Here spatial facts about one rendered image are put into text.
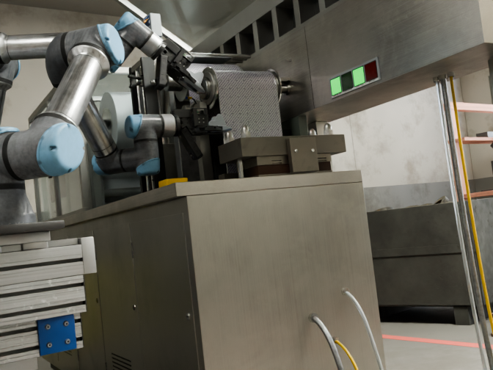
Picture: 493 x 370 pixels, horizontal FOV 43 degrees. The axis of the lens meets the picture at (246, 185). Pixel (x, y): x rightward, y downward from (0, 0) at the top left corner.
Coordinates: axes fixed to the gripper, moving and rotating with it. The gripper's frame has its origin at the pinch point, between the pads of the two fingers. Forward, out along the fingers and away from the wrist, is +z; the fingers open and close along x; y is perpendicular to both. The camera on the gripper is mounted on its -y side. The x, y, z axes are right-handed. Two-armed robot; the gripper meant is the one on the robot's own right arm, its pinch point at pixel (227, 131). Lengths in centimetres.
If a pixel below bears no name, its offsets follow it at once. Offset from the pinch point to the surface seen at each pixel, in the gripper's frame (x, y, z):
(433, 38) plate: -68, 11, 30
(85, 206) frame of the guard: 102, -15, -25
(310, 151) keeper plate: -21.9, -11.5, 17.6
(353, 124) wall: 433, 84, 405
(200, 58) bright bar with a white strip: 31.1, 34.8, 7.7
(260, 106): -0.3, 8.2, 13.6
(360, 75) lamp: -36.9, 9.5, 29.3
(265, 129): -0.2, 0.0, 14.6
